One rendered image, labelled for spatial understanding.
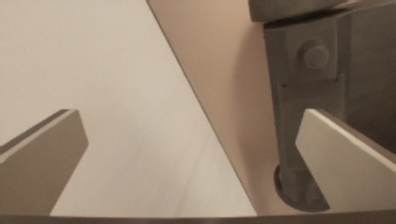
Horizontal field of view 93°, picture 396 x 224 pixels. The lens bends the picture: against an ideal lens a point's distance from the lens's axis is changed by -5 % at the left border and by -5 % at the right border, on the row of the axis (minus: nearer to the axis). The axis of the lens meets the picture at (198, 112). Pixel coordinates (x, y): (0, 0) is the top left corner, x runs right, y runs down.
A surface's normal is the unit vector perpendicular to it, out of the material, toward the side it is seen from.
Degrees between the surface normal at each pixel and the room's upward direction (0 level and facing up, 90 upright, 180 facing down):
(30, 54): 90
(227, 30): 0
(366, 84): 0
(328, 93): 0
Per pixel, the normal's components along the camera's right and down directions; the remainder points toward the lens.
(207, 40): -0.26, 0.48
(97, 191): 0.86, -0.28
